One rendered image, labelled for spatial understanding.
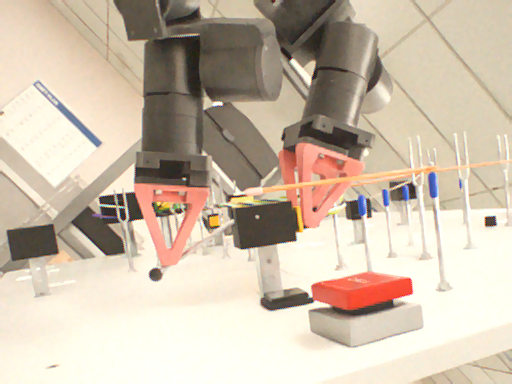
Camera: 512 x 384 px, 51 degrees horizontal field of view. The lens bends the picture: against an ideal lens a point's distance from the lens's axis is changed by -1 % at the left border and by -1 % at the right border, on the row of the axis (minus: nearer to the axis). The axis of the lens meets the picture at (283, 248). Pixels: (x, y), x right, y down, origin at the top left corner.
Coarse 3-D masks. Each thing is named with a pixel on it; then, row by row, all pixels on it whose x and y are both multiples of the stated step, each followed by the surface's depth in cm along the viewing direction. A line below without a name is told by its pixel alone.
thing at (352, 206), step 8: (352, 200) 85; (368, 200) 85; (352, 208) 85; (368, 208) 85; (352, 216) 85; (360, 216) 85; (368, 216) 85; (352, 224) 88; (360, 224) 88; (360, 232) 88; (360, 240) 88; (376, 240) 87
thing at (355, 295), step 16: (368, 272) 39; (320, 288) 36; (336, 288) 34; (352, 288) 34; (368, 288) 33; (384, 288) 34; (400, 288) 34; (336, 304) 34; (352, 304) 33; (368, 304) 33; (384, 304) 35
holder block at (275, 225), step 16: (240, 208) 51; (256, 208) 51; (272, 208) 52; (288, 208) 52; (240, 224) 51; (256, 224) 51; (272, 224) 52; (288, 224) 52; (240, 240) 51; (256, 240) 51; (272, 240) 52; (288, 240) 52
